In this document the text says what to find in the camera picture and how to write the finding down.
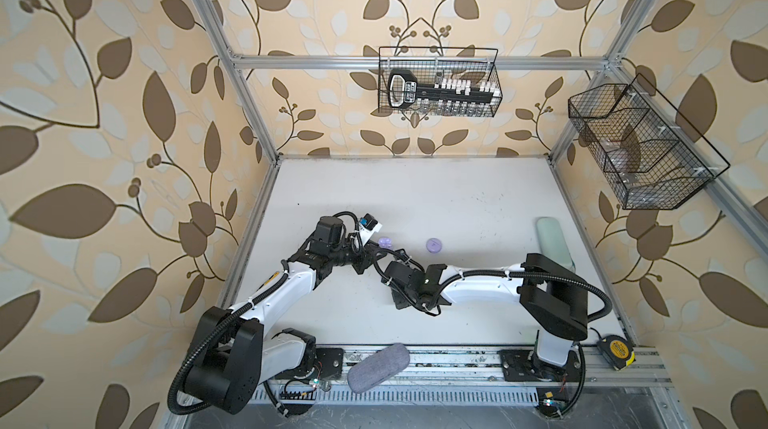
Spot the purple round charging case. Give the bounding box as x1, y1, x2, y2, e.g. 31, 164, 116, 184
378, 237, 393, 249

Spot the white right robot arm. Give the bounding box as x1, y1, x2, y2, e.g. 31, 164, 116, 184
373, 253, 613, 381

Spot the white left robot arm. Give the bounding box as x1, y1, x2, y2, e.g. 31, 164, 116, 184
167, 211, 381, 416

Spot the grey felt glasses case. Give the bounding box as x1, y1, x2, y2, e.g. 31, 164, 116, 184
347, 343, 410, 394

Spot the yellow tape measure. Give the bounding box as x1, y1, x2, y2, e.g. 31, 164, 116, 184
596, 335, 635, 371

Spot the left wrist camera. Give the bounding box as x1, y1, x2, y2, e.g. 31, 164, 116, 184
359, 213, 382, 237

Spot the black socket holder rail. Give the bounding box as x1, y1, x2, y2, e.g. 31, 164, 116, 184
384, 69, 502, 109

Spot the black wire basket back wall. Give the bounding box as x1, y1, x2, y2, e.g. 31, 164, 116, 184
377, 45, 503, 118

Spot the black wire basket wall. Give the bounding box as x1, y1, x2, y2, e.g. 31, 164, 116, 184
377, 45, 503, 118
568, 73, 731, 210

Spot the black wire basket right wall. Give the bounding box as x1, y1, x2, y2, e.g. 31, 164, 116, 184
568, 73, 731, 210

